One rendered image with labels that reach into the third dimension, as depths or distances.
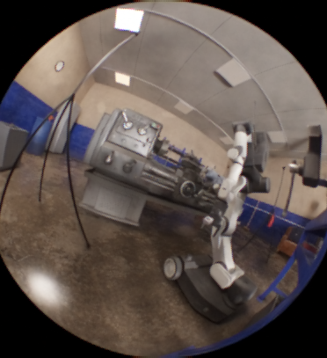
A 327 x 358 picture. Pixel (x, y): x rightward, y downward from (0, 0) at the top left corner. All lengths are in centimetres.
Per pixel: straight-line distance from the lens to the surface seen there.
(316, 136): 51
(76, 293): 79
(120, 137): 137
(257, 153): 94
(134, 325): 77
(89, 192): 144
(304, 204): 509
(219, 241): 90
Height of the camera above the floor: 73
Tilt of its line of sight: 2 degrees down
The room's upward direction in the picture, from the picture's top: 23 degrees clockwise
